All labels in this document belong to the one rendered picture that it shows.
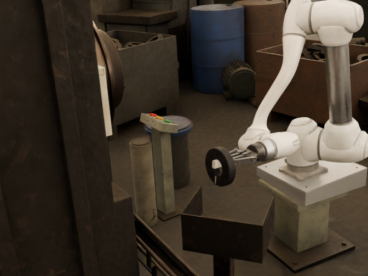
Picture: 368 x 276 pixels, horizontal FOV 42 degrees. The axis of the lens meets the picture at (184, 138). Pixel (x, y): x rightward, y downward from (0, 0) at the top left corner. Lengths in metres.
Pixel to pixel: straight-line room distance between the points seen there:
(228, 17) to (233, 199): 2.46
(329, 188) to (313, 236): 0.33
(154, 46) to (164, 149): 1.73
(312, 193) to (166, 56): 2.49
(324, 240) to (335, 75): 0.93
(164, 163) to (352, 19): 1.32
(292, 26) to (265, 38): 3.28
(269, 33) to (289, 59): 3.31
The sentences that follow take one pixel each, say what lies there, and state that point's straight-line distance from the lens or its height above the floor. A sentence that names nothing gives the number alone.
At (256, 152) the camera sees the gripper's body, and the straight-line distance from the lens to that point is 1.96.
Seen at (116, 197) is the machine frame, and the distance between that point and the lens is 1.36.
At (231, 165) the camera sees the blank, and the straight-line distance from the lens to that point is 1.82.
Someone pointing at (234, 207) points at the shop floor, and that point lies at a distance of 3.02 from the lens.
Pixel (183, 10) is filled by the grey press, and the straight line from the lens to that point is 5.77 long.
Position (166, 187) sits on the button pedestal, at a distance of 2.88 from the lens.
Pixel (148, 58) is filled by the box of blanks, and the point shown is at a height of 0.61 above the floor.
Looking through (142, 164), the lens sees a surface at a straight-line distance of 2.68.
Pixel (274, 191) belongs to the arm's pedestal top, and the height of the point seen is 0.34.
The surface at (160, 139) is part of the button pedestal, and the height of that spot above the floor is 0.50.
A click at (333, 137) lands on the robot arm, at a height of 0.66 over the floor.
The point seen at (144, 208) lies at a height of 0.13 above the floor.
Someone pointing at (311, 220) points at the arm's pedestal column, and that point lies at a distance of 2.57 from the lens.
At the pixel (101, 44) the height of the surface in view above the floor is 1.24.
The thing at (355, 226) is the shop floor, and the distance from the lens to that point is 2.92.
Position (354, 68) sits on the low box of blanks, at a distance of 3.88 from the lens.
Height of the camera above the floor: 1.51
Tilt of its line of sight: 22 degrees down
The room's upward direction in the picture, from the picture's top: 3 degrees counter-clockwise
